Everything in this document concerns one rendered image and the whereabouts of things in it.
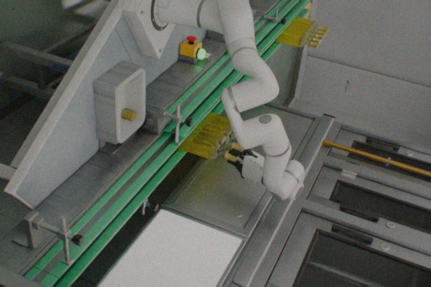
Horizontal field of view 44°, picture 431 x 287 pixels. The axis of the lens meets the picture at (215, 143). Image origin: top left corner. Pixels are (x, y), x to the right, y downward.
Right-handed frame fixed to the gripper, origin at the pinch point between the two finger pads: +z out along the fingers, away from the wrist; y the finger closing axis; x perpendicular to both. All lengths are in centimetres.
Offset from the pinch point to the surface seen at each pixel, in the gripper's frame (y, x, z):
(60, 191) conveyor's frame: 5, 60, 23
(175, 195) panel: -12.3, 20.5, 9.9
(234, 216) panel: -12.9, 13.7, -12.3
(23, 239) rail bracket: 5, 79, 14
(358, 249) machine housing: -17, -8, -52
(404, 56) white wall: -185, -583, 117
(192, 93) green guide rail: 13.7, -5.3, 26.3
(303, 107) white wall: -299, -534, 231
